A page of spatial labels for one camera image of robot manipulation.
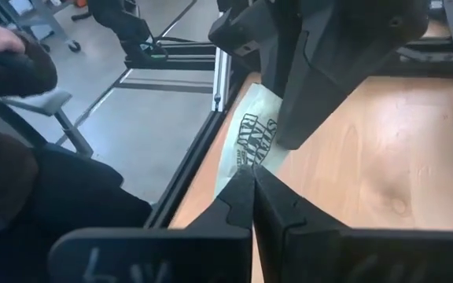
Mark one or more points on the person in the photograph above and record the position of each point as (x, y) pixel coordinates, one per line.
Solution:
(73, 204)

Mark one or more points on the black camera rig bar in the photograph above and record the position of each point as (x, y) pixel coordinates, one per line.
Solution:
(187, 59)

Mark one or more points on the pale green stevia packet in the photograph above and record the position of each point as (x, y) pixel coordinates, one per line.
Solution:
(250, 114)

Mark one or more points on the silver rig bracket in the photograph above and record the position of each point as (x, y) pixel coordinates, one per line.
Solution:
(222, 63)

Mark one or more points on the person's leg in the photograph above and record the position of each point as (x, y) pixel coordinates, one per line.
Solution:
(126, 25)

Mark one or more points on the grey wheeled cart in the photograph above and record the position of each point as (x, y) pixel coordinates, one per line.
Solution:
(45, 15)

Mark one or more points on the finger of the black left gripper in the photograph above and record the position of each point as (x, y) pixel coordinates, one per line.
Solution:
(279, 47)
(328, 70)

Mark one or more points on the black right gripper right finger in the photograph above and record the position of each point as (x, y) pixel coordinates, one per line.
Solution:
(277, 212)

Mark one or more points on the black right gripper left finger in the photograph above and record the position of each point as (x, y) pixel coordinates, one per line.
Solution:
(234, 212)

